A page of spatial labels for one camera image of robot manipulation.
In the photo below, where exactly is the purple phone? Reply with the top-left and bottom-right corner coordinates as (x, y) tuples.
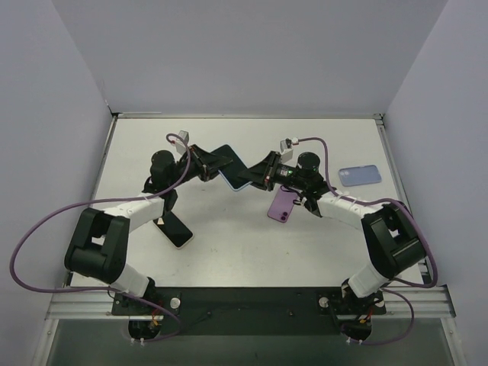
(267, 186), (298, 223)

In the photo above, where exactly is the lavender phone case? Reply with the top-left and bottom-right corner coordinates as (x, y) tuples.
(338, 165), (382, 187)

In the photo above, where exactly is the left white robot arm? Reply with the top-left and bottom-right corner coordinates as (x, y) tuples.
(64, 145), (233, 314)

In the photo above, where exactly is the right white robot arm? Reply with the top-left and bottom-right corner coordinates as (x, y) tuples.
(239, 152), (426, 298)

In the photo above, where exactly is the phone in cream case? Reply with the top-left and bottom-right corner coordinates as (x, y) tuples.
(153, 212), (194, 249)

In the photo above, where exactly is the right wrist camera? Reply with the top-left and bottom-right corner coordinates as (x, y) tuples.
(279, 137), (299, 155)

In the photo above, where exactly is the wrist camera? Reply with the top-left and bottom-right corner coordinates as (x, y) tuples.
(175, 130), (190, 145)
(279, 137), (299, 155)

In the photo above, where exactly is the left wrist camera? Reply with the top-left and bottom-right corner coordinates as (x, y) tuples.
(175, 130), (190, 145)

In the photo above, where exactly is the aluminium table edge frame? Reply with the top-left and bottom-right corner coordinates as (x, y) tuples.
(111, 112), (385, 120)

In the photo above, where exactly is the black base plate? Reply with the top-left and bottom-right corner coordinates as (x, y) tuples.
(111, 287), (386, 338)

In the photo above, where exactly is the aluminium front rail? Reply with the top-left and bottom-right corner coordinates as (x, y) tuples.
(46, 287), (456, 319)

